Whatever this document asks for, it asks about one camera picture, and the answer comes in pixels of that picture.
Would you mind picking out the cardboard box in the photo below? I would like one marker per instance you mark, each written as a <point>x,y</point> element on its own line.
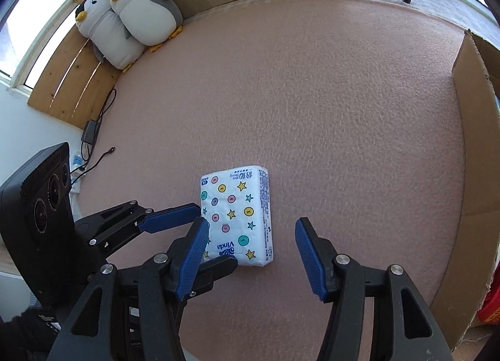
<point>468,189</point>

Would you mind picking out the black power adapter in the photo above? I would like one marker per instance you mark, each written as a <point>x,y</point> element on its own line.
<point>90,131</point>

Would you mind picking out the white power strip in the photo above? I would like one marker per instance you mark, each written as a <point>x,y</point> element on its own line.
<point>76,161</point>

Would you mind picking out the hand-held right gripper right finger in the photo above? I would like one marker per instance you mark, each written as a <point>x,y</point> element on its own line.
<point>310,259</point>

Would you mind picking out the large penguin plush toy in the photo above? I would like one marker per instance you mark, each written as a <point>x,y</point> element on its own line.
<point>109,38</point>

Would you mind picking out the small penguin plush toy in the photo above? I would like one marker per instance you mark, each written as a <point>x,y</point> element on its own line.
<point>144,9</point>

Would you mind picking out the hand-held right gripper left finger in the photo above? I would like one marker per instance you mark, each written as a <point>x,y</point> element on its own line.
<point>191,255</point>

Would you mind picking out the grey checked cloth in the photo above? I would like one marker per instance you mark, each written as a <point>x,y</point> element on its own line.
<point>449,5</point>

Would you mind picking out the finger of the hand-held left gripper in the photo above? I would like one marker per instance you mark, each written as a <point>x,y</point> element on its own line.
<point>172,218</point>
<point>218,269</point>

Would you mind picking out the white window frame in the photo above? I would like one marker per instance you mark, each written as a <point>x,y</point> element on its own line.
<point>21,72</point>

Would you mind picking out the patterned tissue pack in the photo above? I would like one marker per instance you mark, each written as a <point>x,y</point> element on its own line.
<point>236,216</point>

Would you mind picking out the pine plank panel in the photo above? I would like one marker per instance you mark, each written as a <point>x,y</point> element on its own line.
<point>66,79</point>

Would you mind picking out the red fabric bag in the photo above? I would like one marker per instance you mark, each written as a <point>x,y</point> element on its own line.
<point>490,308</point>

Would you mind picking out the person's left hand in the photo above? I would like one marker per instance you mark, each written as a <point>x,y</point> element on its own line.
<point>23,337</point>

